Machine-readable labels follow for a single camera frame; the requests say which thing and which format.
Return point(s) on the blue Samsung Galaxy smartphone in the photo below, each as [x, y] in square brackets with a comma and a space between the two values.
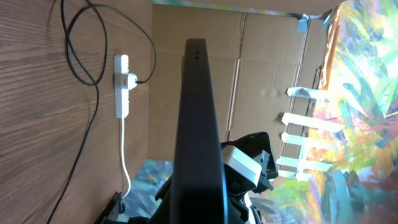
[197, 130]

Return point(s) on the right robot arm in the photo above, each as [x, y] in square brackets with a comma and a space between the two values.
[255, 145]

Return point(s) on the white charger plug adapter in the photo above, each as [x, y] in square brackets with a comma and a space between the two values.
[130, 81]

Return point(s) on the brown cardboard backdrop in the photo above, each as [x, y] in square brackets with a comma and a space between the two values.
[254, 59]

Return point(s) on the white power strip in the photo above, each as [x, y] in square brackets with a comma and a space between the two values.
[121, 71]

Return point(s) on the colourful painted sheet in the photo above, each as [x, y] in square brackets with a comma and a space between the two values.
[349, 176]

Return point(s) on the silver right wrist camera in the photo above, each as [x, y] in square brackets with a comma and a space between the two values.
[242, 163]

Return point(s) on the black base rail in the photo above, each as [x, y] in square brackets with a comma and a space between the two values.
[114, 208]

